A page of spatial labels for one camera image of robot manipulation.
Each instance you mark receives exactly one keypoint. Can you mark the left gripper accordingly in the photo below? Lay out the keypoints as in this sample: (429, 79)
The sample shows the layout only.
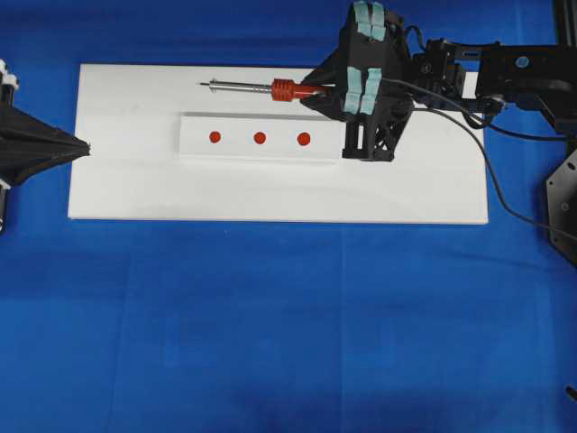
(29, 146)

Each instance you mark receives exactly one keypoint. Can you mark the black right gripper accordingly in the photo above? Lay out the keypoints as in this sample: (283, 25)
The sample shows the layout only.
(382, 69)

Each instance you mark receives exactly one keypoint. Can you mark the red handled soldering iron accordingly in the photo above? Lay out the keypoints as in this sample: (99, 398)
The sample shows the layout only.
(282, 90)

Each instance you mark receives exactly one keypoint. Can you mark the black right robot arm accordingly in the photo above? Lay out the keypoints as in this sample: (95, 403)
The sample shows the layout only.
(538, 78)

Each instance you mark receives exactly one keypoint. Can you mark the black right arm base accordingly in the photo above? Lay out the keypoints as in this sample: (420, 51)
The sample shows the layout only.
(561, 206)

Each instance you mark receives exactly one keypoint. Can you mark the white raised strip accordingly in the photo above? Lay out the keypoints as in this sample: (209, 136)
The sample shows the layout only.
(258, 138)

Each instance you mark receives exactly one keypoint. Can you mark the white foam board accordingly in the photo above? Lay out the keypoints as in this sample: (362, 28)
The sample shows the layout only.
(130, 116)

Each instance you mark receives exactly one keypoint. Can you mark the blue table cloth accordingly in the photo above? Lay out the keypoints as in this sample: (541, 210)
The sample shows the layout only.
(234, 327)

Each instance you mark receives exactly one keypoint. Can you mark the black object bottom right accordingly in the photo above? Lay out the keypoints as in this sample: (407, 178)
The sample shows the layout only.
(571, 392)

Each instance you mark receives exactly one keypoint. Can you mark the black aluminium frame post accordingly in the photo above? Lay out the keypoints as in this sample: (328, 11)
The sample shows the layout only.
(565, 22)

